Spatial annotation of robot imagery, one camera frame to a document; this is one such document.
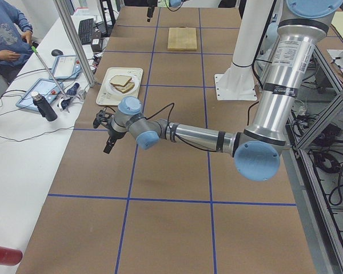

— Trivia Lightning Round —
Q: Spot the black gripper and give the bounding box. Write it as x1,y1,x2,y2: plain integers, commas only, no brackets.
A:
147,6,155,22
103,126,126,154

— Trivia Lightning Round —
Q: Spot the white round plate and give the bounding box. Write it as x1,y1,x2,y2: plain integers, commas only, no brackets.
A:
106,75,139,96

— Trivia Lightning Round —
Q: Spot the bread slice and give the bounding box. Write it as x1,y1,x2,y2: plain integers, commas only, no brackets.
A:
109,75,132,87
114,82,135,94

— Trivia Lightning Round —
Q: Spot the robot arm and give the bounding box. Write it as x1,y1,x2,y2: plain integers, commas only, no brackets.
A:
146,0,220,22
96,1,341,181

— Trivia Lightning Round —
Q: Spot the wooden cutting board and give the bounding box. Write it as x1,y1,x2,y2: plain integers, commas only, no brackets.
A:
167,27,197,51

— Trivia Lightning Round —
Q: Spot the cream bear serving tray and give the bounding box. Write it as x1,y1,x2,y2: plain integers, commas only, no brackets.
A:
95,67,143,106

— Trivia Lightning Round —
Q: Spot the black keyboard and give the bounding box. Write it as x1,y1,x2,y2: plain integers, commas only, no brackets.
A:
78,18,95,45

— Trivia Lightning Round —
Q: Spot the black water bottle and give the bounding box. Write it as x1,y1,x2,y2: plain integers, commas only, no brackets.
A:
30,91,58,122

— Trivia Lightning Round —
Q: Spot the near teach pendant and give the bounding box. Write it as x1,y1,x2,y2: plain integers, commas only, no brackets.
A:
15,78,61,114

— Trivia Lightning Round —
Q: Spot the teach pendant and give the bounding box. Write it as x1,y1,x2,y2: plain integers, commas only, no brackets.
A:
15,78,61,114
51,55,82,80

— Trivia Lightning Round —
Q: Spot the far teach pendant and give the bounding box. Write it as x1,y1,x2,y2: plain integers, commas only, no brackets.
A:
51,55,82,80

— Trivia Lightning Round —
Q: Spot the black computer mouse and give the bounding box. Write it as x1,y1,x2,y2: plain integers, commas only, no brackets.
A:
51,49,63,57

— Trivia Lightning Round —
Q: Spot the green tipped metal rod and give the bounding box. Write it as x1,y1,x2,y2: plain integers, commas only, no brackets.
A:
31,46,66,97

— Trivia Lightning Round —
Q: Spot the person in blue hoodie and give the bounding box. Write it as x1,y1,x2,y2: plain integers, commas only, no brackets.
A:
0,1,33,83

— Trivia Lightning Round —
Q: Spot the red cylinder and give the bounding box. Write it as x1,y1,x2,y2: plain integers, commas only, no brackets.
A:
0,246,23,266

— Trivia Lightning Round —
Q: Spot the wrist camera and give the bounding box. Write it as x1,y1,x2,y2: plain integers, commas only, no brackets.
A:
93,106,115,129

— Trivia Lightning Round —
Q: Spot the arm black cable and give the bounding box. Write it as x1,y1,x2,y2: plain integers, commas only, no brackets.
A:
102,102,238,154

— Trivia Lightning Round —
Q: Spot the aluminium frame post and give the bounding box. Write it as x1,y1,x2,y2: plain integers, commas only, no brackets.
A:
53,0,95,87

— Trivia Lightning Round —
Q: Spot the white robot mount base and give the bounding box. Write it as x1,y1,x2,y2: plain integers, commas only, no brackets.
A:
215,0,276,100

